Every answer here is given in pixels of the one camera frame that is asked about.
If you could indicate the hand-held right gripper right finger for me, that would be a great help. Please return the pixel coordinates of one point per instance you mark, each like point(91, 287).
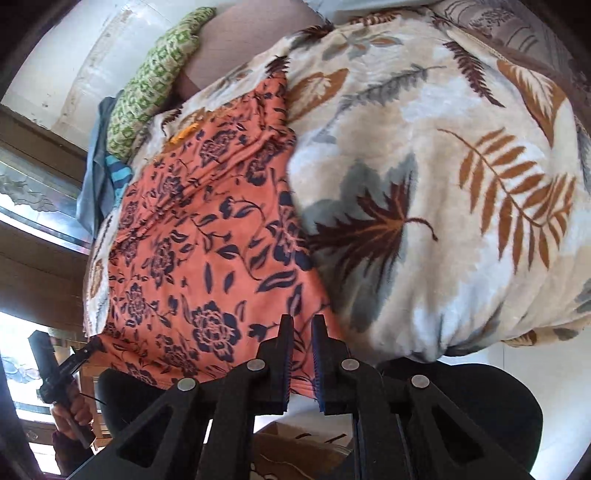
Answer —
point(318, 360)

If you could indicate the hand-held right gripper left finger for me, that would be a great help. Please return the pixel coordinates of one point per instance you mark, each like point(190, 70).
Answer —
point(287, 355)

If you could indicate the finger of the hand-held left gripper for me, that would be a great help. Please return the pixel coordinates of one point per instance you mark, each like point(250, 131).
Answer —
point(81, 360)

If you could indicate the orange floral garment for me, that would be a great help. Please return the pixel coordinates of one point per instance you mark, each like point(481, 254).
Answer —
point(184, 230)

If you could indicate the person's left hand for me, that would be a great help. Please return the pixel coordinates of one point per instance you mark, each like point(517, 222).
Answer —
point(82, 408)

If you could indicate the leaded glass side window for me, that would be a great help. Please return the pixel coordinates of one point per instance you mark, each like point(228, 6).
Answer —
point(23, 374)

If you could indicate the brown wooden door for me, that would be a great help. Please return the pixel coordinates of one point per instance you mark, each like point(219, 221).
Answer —
point(37, 272)

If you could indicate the cardboard box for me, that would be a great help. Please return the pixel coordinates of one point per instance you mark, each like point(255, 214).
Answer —
point(295, 452)

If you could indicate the leaded glass door panel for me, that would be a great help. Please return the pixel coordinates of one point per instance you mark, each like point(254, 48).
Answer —
point(27, 194)

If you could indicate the blue-grey cloth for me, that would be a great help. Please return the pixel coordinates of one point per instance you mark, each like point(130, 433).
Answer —
point(92, 175)

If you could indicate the teal striped garment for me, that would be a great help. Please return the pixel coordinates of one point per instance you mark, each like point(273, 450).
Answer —
point(117, 175)

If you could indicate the leaf print blanket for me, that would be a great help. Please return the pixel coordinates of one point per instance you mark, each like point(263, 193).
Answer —
point(438, 207)

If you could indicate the green checked pillow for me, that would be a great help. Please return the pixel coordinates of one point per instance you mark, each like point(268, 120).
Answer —
point(157, 78)

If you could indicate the pink bed cushion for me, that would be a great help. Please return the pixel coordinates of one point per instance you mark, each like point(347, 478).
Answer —
point(249, 41)

